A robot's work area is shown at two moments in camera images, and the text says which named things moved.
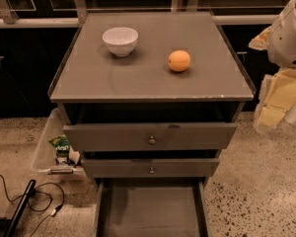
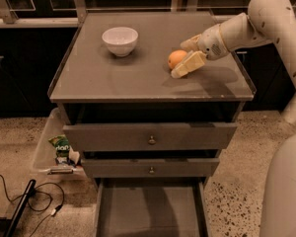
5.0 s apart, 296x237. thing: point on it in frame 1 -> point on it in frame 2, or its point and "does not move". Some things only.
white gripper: [286, 41] -> [211, 43]
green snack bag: [62, 146] does not move
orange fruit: [179, 60] does not move
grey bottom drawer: [152, 207] does not move
